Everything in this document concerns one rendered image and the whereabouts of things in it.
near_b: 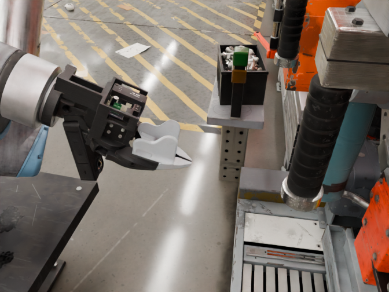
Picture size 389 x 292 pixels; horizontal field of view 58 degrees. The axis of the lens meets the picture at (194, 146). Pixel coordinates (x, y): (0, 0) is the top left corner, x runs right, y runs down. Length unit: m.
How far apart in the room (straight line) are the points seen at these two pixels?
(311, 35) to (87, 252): 0.98
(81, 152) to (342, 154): 0.46
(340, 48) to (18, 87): 0.36
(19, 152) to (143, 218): 0.60
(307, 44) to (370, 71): 0.71
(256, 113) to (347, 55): 0.80
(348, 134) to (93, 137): 0.44
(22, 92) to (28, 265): 0.57
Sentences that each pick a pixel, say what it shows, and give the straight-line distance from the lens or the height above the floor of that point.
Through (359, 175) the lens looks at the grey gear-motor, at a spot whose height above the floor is 0.40.
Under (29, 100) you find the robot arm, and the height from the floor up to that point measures 0.82.
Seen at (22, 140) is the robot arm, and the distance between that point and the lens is 0.92.
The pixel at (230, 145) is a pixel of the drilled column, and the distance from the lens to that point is 1.35.
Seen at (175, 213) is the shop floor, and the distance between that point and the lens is 1.36.
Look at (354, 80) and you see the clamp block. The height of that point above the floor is 0.91.
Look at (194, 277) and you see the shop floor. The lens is 1.20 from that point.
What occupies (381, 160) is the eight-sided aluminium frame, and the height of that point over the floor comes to 0.60.
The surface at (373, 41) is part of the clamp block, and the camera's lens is 0.29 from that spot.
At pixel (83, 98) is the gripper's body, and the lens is 0.47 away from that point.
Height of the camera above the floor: 1.04
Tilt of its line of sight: 39 degrees down
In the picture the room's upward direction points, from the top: straight up
